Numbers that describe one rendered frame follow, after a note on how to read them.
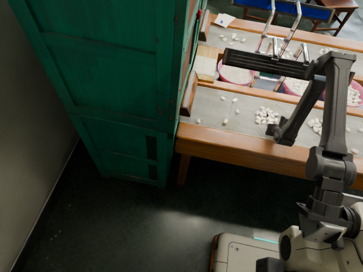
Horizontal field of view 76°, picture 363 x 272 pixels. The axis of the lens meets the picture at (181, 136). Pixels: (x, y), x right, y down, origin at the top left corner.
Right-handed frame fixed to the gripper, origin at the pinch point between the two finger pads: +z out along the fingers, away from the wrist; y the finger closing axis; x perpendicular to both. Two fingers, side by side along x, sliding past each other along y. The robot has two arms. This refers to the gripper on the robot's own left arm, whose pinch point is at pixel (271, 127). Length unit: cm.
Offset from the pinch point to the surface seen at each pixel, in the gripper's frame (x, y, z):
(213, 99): -7.0, 35.3, 10.7
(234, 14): -102, 19, 238
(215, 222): 84, 12, 18
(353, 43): -64, -65, 73
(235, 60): -30.4, 31.0, -13.0
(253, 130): 3.7, 10.0, -2.2
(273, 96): -15.4, -0.5, 16.6
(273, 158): 13.5, -1.0, -14.8
